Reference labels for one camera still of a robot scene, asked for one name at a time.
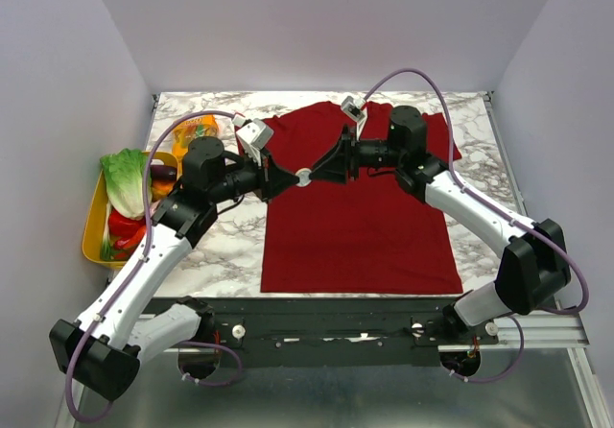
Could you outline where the toy orange pumpkin piece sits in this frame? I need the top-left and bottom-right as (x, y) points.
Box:
(151, 180), (175, 202)

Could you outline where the toy red bell pepper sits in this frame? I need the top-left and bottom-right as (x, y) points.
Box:
(107, 208), (145, 238)

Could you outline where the red t-shirt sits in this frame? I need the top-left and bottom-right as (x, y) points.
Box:
(261, 102), (462, 295)

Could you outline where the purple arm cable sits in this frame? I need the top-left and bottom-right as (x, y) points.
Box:
(64, 109), (244, 423)
(362, 67), (591, 384)

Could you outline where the small gold brooch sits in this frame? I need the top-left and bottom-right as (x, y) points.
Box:
(295, 168), (312, 188)

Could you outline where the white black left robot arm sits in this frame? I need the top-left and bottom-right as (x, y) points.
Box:
(49, 136), (299, 401)

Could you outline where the toy purple eggplant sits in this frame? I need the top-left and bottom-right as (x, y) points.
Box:
(150, 164), (177, 181)

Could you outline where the aluminium frame rail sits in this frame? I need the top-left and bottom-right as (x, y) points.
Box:
(55, 308), (614, 428)

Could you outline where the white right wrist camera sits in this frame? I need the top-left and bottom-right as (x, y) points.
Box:
(341, 95), (367, 135)

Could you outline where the toy green lettuce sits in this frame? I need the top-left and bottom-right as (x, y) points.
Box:
(100, 149), (152, 220)

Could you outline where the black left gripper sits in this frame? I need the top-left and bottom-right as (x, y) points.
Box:
(209, 146), (301, 204)

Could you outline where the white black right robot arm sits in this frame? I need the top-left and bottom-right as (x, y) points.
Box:
(297, 106), (571, 344)

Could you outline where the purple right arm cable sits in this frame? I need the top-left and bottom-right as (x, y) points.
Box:
(362, 67), (591, 384)

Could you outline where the orange snack packet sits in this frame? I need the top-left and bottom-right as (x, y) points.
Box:
(172, 114), (220, 164)

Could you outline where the toy green onion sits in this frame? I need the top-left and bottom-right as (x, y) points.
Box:
(100, 237), (126, 262)

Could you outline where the toy orange carrot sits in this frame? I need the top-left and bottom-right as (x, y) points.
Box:
(113, 225), (147, 251)

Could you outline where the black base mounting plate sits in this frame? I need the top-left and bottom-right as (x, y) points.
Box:
(142, 297), (519, 368)

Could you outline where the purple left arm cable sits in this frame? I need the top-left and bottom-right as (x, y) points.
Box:
(64, 109), (244, 423)

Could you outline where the yellow plastic basket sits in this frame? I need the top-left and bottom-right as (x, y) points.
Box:
(82, 153), (178, 268)

